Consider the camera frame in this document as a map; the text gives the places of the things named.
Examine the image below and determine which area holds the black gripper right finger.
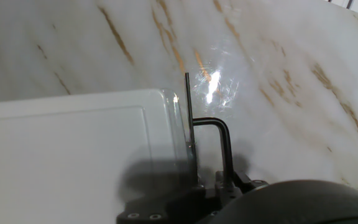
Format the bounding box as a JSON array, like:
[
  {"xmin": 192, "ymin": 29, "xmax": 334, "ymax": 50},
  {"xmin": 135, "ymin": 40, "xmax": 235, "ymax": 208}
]
[{"xmin": 214, "ymin": 170, "xmax": 270, "ymax": 207}]

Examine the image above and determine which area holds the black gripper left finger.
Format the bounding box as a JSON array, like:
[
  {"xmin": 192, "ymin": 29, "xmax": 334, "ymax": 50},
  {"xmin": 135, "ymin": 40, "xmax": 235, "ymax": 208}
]
[{"xmin": 116, "ymin": 185, "xmax": 218, "ymax": 224}]

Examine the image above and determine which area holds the white plastic drawer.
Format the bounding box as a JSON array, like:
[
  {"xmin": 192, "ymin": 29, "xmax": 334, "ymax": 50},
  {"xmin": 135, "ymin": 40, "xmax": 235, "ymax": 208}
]
[{"xmin": 160, "ymin": 88, "xmax": 199, "ymax": 188}]

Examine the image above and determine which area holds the white plastic drawer cabinet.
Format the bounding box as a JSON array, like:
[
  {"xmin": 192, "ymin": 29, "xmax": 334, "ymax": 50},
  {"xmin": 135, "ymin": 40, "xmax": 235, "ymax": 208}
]
[{"xmin": 0, "ymin": 88, "xmax": 180, "ymax": 224}]

